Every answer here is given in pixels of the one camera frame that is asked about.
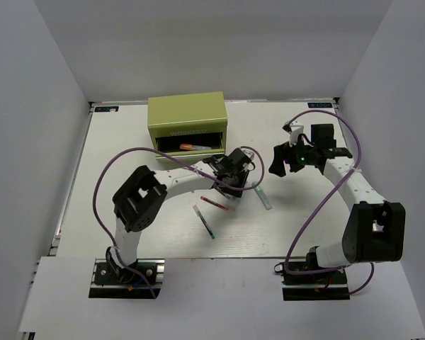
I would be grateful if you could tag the blue label sticker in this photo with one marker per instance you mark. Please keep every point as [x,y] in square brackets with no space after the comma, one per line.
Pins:
[319,105]
[106,109]

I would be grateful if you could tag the green highlighter marker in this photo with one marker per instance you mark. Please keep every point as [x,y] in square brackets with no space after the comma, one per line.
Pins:
[262,196]

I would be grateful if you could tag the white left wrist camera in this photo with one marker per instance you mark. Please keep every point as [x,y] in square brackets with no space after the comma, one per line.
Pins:
[249,153]

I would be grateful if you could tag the blue label sticker right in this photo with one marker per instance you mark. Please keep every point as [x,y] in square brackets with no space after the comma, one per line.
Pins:
[319,105]

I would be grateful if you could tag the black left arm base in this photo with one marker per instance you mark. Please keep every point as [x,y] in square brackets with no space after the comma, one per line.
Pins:
[106,285]

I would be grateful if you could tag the orange highlighter marker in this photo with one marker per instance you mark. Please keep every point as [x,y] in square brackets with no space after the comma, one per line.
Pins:
[186,147]

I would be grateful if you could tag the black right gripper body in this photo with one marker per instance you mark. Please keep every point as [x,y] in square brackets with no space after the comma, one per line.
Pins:
[301,156]

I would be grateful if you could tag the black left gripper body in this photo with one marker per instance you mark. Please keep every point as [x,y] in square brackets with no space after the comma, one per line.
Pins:
[239,179]

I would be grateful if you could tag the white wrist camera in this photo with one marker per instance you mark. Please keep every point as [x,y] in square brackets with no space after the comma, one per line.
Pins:
[249,153]
[294,129]

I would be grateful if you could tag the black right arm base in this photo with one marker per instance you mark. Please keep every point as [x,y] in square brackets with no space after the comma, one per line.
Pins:
[331,286]

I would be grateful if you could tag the red gel pen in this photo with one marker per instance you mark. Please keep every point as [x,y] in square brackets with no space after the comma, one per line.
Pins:
[216,204]

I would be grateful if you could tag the blue label sticker left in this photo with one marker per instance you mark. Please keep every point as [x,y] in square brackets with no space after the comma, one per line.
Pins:
[106,109]

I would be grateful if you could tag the green gel pen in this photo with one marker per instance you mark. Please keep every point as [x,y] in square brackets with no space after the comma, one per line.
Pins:
[203,220]

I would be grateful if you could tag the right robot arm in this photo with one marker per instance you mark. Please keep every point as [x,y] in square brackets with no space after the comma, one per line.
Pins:
[374,231]

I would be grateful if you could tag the green metal drawer chest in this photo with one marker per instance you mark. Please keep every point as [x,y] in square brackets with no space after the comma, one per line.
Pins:
[196,119]

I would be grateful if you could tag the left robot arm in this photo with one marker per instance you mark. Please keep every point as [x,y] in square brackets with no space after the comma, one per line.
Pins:
[138,201]

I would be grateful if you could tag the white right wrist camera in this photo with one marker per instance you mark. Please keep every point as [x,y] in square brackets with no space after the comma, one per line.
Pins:
[294,129]

